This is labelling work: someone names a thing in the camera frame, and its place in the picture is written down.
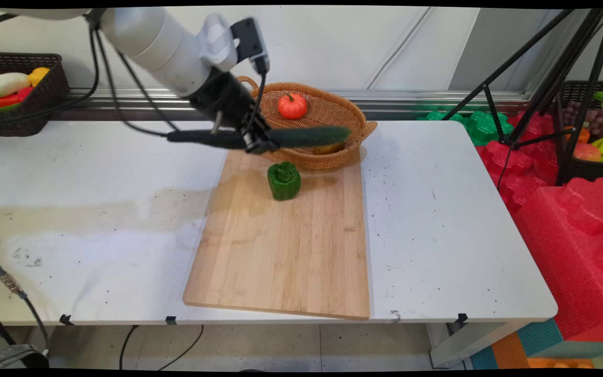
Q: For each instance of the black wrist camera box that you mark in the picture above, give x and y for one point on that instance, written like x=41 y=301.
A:
x=252 y=44

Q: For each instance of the orange carrot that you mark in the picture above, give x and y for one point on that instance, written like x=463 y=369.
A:
x=583 y=134

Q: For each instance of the purple grape bunch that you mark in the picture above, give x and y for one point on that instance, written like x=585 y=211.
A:
x=597 y=118

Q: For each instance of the wooden cutting board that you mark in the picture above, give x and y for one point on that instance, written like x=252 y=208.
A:
x=286 y=235

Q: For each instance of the red chili pepper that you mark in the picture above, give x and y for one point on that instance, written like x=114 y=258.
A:
x=8 y=98

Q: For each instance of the yellow bell pepper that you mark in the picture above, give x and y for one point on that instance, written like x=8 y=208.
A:
x=40 y=76

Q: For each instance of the red-orange peach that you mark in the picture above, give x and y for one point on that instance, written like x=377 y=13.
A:
x=587 y=152

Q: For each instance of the red foam packing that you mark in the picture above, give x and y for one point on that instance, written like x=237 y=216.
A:
x=568 y=246

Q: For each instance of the dark brown plastic basket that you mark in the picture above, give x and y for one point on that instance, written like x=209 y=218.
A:
x=45 y=102

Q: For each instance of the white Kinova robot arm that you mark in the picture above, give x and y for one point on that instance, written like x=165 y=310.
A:
x=144 y=39

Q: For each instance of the black tape piece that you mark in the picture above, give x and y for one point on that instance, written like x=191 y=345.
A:
x=461 y=319
x=65 y=319
x=171 y=320

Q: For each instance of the red tomato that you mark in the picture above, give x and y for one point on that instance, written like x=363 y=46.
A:
x=292 y=106

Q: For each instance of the black fruit crate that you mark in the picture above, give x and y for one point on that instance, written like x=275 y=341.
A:
x=589 y=170

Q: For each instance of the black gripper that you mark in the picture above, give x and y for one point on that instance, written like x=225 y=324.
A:
x=225 y=102

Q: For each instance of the silver metal wall rail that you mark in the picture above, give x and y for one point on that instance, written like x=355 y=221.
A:
x=411 y=102

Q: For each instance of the white eggplant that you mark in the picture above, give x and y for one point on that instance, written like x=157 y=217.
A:
x=6 y=84

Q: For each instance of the green bell pepper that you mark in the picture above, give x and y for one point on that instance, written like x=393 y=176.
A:
x=283 y=181

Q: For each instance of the green foam packing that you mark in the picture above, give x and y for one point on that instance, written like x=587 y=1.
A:
x=482 y=125

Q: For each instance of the grey base equipment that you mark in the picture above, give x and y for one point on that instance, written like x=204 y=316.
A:
x=13 y=358

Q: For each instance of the white table leg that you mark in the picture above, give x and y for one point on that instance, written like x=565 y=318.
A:
x=464 y=345

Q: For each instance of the long dark green cucumber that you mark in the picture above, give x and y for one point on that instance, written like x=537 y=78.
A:
x=312 y=136

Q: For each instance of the oval wicker basket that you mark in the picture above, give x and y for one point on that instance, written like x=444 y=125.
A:
x=327 y=112

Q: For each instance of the yellow-orange mango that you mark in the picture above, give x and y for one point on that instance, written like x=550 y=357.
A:
x=328 y=148

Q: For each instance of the black tripod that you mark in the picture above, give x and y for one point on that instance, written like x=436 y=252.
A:
x=558 y=78

